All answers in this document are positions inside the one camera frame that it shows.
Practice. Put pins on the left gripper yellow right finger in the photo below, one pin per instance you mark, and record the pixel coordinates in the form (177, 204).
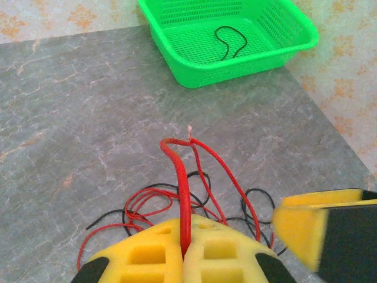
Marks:
(224, 265)

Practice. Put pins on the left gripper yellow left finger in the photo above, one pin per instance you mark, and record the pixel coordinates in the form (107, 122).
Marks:
(147, 265)

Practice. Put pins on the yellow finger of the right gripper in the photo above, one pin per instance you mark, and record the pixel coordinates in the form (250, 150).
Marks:
(347, 236)
(324, 198)

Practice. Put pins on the green perforated plastic basket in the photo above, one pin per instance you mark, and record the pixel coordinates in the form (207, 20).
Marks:
(191, 76)

